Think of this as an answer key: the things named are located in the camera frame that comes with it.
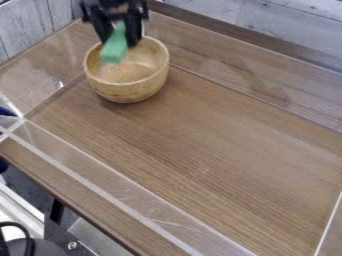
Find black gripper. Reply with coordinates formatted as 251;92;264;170
79;0;150;47

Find green rectangular block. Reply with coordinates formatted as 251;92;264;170
100;21;128;64

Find light wooden bowl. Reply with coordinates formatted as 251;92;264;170
83;36;170;103

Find blue object at left edge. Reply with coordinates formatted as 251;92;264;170
0;106;19;175

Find black table leg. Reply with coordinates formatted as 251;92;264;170
49;199;64;224

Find clear acrylic tray wall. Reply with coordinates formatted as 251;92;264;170
0;3;342;256

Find black metal bracket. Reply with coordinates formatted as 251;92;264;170
44;218;97;256

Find black cable loop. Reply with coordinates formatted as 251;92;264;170
0;221;37;256

